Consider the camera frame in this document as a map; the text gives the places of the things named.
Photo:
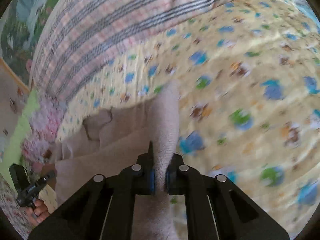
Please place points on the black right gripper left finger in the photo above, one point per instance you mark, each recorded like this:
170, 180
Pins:
102, 208

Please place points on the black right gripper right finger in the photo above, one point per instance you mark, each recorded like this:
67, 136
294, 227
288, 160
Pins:
216, 208

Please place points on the beige knit sweater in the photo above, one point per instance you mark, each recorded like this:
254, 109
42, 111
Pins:
111, 141

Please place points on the person's left hand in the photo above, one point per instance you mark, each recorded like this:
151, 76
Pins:
38, 213

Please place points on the floral fabric at bedside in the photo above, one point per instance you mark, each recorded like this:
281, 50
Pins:
15, 214

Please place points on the green pillow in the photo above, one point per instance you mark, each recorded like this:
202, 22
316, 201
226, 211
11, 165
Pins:
11, 152

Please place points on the floral ruffled pillow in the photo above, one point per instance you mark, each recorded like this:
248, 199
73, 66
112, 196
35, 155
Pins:
44, 116

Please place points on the yellow cartoon bear bedsheet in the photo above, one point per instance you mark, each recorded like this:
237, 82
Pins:
248, 73

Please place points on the framed landscape painting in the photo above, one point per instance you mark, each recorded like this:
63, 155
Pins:
21, 27

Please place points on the pink plaid quilt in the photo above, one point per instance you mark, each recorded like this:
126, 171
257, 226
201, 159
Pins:
80, 37

